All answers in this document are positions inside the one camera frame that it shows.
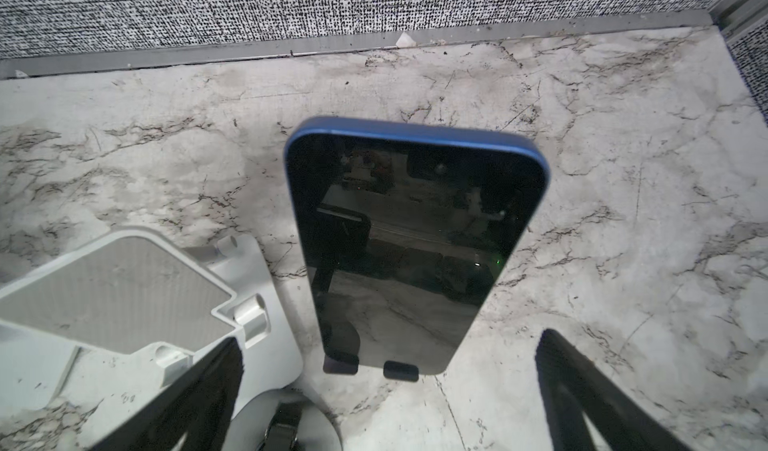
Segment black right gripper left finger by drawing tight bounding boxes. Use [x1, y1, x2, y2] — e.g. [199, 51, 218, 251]
[93, 337, 244, 450]

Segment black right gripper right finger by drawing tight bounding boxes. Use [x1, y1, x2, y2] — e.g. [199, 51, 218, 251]
[535, 329, 689, 450]

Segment black phone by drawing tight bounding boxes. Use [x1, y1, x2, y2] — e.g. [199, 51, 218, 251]
[284, 116, 550, 382]

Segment white stand back centre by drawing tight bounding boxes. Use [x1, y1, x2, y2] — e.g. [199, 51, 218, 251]
[1, 227, 303, 446]

